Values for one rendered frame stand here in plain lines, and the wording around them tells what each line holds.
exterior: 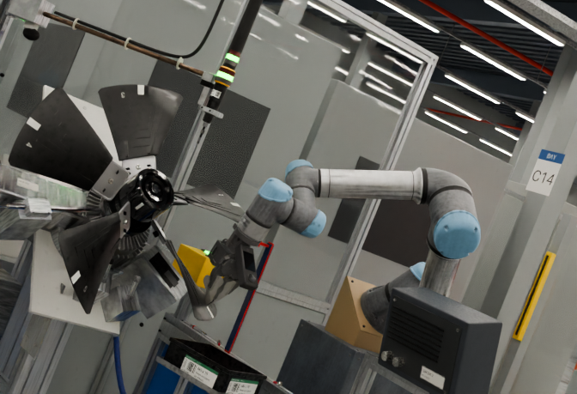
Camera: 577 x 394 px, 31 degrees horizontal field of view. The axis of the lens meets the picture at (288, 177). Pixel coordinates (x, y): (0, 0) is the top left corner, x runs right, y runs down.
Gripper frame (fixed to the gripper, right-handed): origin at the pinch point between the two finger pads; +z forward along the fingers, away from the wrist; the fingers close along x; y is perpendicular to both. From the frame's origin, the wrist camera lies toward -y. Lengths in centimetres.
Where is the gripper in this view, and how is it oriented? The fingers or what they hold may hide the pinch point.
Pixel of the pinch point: (210, 301)
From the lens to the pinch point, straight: 268.3
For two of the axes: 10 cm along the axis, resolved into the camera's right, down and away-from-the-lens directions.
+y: -4.3, -4.8, 7.6
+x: -7.3, -3.1, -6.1
